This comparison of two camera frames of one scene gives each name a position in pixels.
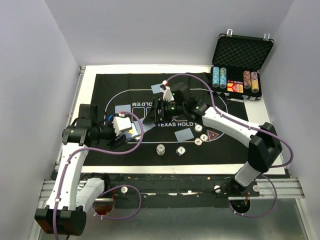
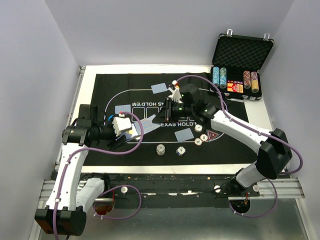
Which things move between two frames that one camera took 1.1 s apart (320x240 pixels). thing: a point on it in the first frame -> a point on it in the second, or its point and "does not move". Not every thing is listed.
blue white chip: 203,137 does not move
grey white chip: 198,128 does not move
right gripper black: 152,116 -> 165,114
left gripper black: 112,143 does not move
